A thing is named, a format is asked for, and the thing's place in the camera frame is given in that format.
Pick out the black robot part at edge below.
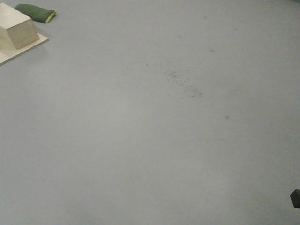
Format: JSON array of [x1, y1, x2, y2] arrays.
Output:
[[290, 189, 300, 209]]

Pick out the green folded cloth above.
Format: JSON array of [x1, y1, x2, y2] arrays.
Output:
[[14, 4, 56, 23]]

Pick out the beige wooden block on plate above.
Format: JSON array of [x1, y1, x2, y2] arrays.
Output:
[[0, 2, 48, 65]]

